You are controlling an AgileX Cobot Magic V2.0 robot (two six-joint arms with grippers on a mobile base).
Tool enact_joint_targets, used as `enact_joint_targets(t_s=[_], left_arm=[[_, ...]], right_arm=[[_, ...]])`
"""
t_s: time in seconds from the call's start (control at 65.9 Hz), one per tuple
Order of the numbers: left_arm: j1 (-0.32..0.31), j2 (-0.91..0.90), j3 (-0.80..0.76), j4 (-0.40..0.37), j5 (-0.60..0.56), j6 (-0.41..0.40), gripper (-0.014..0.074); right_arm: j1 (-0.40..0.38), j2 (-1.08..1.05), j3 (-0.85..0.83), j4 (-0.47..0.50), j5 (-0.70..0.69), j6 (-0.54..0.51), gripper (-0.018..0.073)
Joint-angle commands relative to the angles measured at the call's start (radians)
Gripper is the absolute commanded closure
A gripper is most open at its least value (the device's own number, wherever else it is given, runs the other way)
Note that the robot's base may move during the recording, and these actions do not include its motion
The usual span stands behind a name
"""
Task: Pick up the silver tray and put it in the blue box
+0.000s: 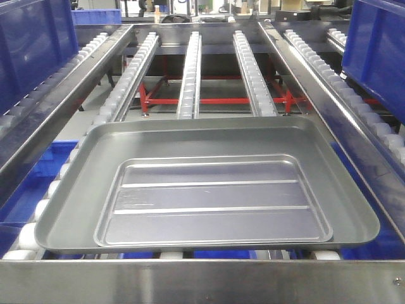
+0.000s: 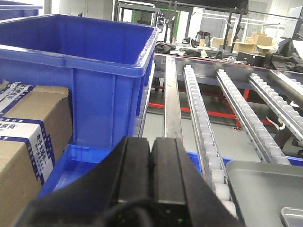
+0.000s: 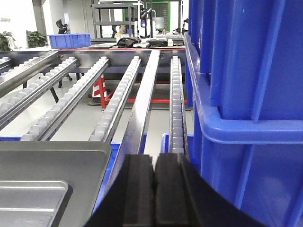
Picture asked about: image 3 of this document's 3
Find green potted plant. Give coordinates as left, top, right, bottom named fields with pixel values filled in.
left=0, top=31, right=14, bottom=51
left=26, top=30, right=48, bottom=48

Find stacked blue plastic crates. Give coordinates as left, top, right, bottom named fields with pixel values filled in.
left=185, top=0, right=303, bottom=227

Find black bag on table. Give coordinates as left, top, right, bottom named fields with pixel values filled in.
left=117, top=37, right=141, bottom=48

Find silver metal tray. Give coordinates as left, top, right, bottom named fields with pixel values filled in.
left=0, top=141, right=112, bottom=227

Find flat steel divider bar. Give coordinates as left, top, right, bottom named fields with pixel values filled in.
left=105, top=50, right=160, bottom=193

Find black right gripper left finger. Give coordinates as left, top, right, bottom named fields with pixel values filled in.
left=85, top=154, right=154, bottom=227

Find dark metal shelving rack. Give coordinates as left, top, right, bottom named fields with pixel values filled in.
left=91, top=2, right=137, bottom=40

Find blue box under conveyor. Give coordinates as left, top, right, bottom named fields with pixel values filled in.
left=0, top=133, right=193, bottom=212

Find grey roller conveyor rail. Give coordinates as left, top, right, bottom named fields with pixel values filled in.
left=169, top=56, right=189, bottom=157
left=0, top=57, right=79, bottom=129
left=20, top=56, right=109, bottom=141
left=89, top=56, right=141, bottom=143

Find blue bin on far table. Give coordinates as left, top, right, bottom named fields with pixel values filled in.
left=48, top=33, right=91, bottom=49

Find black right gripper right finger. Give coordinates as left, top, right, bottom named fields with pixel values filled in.
left=155, top=153, right=263, bottom=227

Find red steel support frame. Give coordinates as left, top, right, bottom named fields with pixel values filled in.
left=91, top=74, right=188, bottom=110

